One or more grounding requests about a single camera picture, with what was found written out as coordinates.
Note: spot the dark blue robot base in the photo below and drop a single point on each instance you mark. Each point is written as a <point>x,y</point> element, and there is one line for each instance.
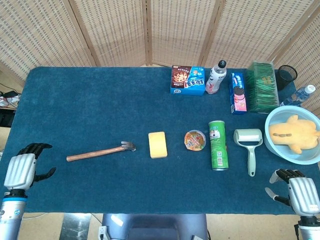
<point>155,226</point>

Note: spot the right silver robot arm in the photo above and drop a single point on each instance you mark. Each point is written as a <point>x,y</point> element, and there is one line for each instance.
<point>308,228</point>

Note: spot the blue carpet table cover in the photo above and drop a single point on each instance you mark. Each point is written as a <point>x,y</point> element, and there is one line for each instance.
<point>100,112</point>

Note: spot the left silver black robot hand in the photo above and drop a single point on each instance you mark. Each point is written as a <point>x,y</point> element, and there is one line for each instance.
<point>20,167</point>

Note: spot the light blue plastic basin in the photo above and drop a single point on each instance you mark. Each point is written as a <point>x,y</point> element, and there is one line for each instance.
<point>275,147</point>

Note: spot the wicker folding screen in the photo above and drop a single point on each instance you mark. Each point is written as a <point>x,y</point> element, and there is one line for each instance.
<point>175,30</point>

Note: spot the blue brown snack box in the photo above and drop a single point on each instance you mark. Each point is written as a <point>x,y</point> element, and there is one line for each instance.
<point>188,80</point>

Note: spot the round instant noodle cup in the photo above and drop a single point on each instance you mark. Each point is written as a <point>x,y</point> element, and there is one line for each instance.
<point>195,140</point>

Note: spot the yellow plush toy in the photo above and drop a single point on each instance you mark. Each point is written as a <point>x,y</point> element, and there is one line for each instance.
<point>292,133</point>

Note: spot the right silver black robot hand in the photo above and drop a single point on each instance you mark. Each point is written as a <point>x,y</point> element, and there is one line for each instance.
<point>300,192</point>

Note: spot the green patterned box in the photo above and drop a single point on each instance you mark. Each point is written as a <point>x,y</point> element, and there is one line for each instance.
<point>262,87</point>

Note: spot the black mesh pen holder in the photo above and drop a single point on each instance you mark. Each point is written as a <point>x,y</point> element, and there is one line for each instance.
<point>287,76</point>

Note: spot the clear water bottle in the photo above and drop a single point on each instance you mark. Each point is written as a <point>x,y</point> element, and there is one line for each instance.
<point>298,96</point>

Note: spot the pale green lint roller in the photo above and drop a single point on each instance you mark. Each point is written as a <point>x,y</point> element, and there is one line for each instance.
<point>248,142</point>

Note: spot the yellow rectangular sponge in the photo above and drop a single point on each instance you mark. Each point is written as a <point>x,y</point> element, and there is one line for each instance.
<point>157,145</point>

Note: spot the white pink drink bottle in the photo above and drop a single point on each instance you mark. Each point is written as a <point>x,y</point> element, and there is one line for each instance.
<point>215,80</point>

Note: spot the green chips can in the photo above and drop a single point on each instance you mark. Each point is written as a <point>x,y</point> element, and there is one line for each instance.
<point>218,145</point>

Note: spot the blue pink cookie box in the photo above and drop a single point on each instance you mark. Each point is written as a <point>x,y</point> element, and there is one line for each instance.
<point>238,93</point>

